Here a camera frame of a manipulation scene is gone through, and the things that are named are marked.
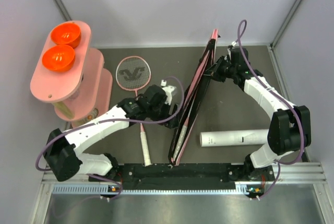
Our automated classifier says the grey slotted cable duct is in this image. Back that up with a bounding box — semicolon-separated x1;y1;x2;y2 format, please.
52;184;260;196

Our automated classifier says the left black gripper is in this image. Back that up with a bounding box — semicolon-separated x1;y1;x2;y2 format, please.
147;98;179;128

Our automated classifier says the pink SPORT racket bag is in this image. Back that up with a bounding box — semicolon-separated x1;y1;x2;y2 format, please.
168;29;220;167

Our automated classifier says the pink badminton racket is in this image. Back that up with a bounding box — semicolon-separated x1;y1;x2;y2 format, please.
115;56;152;167
173;84;199;166

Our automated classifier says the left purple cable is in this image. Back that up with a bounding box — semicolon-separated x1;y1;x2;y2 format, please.
35;76;185;200

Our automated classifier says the lower orange plastic bowl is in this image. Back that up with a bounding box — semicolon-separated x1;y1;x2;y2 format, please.
42;44;76;73

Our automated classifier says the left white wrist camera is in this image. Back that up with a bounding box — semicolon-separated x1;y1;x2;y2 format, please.
160;79;177;105

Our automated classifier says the upper orange plastic bowl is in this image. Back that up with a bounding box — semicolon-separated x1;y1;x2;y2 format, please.
51;22;81;48

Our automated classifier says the orange plastic bowl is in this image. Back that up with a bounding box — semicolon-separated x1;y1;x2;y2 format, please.
42;44;76;73
51;22;81;48

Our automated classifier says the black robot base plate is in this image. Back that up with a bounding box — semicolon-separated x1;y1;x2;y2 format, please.
112;163;274;190

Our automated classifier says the pink three-tier wooden shelf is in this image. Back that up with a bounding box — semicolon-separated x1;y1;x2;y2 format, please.
30;20;113;127

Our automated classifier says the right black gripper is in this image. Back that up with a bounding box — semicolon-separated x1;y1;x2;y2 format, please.
202;56;236;83

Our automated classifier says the white shuttlecock tube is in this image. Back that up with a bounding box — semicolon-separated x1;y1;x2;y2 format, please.
200;129;269;147

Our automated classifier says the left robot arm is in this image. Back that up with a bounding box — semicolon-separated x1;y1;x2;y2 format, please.
43;85;178;182

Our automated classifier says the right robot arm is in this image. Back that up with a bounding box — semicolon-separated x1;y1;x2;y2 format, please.
205;48;312;180

